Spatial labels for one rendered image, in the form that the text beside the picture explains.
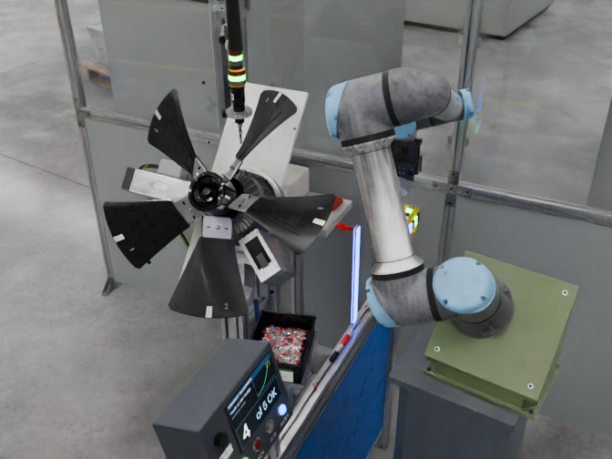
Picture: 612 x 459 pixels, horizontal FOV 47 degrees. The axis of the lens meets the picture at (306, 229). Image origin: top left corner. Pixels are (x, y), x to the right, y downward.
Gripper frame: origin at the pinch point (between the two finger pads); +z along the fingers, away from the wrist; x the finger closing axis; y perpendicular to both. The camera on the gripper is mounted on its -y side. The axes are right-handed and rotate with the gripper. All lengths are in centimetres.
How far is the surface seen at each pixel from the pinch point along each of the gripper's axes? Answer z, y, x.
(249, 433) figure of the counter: -1, 8, -97
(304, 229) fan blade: -2.1, -13.8, -30.7
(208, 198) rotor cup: -5, -44, -32
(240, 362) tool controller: -10, 2, -90
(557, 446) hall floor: 116, 63, 35
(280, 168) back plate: -0.2, -38.3, 0.7
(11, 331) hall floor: 117, -184, -7
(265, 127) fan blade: -21.8, -33.8, -15.1
